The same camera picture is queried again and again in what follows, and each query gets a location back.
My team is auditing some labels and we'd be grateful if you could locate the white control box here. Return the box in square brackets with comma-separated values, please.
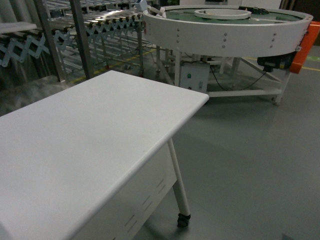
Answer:
[179, 61, 210, 93]

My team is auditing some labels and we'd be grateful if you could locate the white round conveyor table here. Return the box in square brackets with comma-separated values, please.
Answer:
[143, 5, 313, 104]

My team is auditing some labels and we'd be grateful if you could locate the black motor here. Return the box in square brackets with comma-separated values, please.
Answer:
[257, 52, 296, 73]

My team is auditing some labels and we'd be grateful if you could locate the expandable roller conveyor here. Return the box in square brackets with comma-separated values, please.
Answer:
[0, 0, 143, 87]

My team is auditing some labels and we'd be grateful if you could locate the orange motor cover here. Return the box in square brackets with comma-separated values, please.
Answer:
[289, 21, 320, 74]

